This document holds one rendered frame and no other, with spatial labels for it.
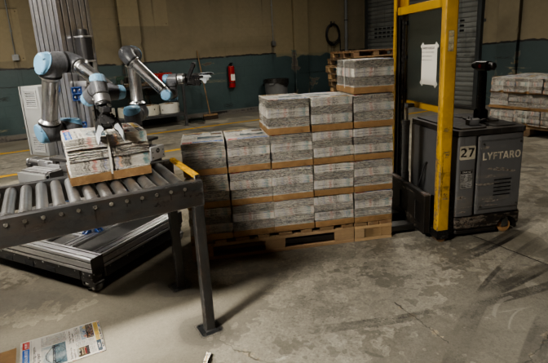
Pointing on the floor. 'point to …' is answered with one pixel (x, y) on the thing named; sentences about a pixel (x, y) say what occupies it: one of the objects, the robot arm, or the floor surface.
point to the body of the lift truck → (474, 170)
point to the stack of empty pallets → (351, 58)
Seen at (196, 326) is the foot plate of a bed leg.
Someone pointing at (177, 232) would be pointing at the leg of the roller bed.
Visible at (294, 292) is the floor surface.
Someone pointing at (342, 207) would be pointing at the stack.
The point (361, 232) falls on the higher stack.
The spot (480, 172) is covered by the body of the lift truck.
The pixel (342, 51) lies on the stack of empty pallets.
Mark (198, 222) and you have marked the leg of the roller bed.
